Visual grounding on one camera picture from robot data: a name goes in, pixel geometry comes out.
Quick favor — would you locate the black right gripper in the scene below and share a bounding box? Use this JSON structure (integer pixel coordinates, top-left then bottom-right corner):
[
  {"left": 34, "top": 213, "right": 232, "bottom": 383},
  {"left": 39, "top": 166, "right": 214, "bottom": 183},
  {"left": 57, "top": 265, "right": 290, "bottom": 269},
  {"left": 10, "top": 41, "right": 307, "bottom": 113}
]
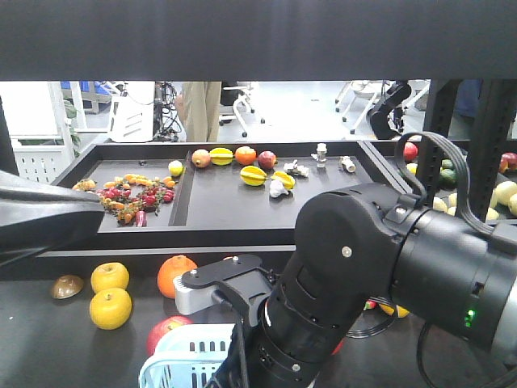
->
[{"left": 173, "top": 254, "right": 318, "bottom": 387}]

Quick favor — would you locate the light blue plastic basket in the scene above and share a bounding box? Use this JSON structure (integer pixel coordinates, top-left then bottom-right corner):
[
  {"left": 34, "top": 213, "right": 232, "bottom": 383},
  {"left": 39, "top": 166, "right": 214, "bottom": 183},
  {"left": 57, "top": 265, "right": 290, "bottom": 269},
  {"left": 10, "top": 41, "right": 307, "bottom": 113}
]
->
[{"left": 138, "top": 323, "right": 234, "bottom": 387}]

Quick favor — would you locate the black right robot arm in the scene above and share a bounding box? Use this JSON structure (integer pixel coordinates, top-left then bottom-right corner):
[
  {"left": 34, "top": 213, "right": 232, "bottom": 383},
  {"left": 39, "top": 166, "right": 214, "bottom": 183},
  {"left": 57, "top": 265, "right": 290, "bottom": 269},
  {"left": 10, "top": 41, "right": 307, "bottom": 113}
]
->
[{"left": 181, "top": 132, "right": 516, "bottom": 387}]

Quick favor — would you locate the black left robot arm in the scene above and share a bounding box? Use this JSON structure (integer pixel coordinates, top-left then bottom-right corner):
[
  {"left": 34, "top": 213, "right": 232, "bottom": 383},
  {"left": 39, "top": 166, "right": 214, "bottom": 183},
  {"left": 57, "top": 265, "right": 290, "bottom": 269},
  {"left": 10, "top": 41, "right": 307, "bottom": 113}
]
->
[{"left": 1, "top": 171, "right": 105, "bottom": 280}]

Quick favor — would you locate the red apple behind basket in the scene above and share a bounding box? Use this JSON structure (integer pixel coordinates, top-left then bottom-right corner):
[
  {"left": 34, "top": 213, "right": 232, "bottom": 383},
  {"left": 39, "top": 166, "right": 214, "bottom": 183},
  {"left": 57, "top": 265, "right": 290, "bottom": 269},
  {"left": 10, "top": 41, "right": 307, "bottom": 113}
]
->
[{"left": 146, "top": 315, "right": 193, "bottom": 356}]

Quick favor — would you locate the red chili pepper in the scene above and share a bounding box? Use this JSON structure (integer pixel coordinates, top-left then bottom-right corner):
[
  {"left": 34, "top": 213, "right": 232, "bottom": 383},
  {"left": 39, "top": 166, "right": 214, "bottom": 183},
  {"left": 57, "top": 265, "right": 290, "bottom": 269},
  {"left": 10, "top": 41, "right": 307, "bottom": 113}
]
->
[{"left": 364, "top": 299, "right": 377, "bottom": 310}]

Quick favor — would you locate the orange fruit left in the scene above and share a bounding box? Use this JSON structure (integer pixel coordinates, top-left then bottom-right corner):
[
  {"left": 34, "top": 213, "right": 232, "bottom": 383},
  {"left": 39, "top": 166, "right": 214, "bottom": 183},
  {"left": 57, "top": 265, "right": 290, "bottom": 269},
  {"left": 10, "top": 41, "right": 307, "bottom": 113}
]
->
[{"left": 157, "top": 255, "right": 198, "bottom": 299}]

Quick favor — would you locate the yellow lemon fruit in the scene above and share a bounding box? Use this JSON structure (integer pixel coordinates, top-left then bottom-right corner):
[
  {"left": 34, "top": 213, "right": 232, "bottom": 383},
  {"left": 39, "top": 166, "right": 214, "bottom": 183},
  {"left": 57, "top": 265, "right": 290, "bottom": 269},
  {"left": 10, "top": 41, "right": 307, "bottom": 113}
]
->
[{"left": 379, "top": 303, "right": 410, "bottom": 318}]

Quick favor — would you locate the yellow apple front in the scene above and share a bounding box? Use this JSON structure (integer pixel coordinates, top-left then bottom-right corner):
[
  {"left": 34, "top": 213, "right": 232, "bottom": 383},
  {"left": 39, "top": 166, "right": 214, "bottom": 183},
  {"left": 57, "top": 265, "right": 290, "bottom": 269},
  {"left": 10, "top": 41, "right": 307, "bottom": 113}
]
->
[{"left": 89, "top": 288, "right": 132, "bottom": 330}]

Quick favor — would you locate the yellow apple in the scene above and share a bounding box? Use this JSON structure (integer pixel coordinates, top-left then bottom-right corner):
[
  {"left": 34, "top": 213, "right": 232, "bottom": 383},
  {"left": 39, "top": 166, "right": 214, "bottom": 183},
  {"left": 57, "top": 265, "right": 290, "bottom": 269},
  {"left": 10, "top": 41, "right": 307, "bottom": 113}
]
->
[
  {"left": 89, "top": 288, "right": 132, "bottom": 330},
  {"left": 90, "top": 262, "right": 130, "bottom": 293}
]

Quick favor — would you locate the yellow apple rear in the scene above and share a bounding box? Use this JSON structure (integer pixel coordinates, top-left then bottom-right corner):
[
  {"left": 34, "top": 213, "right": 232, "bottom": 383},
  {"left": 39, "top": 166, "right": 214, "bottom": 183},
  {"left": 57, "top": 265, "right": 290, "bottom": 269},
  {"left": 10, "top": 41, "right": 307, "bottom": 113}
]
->
[{"left": 90, "top": 262, "right": 130, "bottom": 293}]

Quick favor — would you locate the white garlic bulb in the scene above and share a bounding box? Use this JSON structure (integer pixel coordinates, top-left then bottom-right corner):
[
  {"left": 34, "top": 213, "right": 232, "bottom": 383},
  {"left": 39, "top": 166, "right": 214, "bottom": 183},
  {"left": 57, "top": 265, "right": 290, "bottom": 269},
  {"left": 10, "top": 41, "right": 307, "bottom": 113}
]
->
[{"left": 269, "top": 179, "right": 289, "bottom": 198}]

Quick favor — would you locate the black wooden produce stand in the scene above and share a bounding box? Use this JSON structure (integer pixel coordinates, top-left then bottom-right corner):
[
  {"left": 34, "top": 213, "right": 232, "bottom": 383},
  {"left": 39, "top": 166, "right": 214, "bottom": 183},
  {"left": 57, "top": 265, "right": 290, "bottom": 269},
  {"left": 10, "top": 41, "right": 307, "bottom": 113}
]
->
[{"left": 1, "top": 1, "right": 516, "bottom": 387}]

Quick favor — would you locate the yellow starfruit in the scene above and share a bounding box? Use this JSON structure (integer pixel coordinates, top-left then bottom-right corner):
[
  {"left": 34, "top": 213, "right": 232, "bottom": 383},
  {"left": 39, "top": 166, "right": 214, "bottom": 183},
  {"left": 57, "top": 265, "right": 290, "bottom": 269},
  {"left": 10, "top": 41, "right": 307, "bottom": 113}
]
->
[{"left": 240, "top": 165, "right": 267, "bottom": 187}]

